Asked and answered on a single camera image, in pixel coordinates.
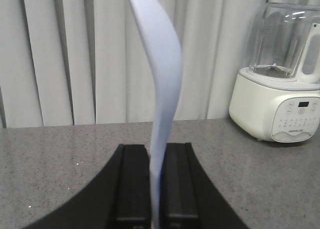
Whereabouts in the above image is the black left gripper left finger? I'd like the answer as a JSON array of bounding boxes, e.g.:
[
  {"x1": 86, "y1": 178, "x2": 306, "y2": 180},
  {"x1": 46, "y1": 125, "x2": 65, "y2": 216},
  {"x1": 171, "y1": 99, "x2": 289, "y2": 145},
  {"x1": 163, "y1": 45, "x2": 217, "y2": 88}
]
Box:
[{"x1": 28, "y1": 144, "x2": 151, "y2": 229}]

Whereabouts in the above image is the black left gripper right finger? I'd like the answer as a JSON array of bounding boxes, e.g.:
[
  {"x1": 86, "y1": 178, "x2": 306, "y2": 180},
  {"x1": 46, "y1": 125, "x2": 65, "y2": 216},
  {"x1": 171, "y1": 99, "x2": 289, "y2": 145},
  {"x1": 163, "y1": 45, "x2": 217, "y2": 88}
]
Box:
[{"x1": 160, "y1": 143, "x2": 247, "y2": 229}]

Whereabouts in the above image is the light blue plastic spoon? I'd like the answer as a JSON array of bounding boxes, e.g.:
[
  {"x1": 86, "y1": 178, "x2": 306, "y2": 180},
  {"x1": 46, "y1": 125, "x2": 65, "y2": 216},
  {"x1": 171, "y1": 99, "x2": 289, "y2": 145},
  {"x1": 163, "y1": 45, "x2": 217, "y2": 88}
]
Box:
[{"x1": 129, "y1": 0, "x2": 183, "y2": 229}]

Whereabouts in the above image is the white blender with clear jar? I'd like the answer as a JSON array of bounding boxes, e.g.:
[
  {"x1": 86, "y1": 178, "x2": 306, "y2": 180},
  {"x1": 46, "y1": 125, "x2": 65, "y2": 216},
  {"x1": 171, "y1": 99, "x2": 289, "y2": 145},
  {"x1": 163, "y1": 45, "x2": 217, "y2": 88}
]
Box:
[{"x1": 229, "y1": 2, "x2": 320, "y2": 143}]

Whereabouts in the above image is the grey pleated curtain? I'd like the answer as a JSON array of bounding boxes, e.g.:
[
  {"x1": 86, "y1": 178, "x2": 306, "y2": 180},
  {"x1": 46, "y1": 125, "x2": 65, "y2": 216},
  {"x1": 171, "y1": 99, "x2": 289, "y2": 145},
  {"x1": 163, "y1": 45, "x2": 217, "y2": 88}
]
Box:
[{"x1": 0, "y1": 0, "x2": 320, "y2": 128}]

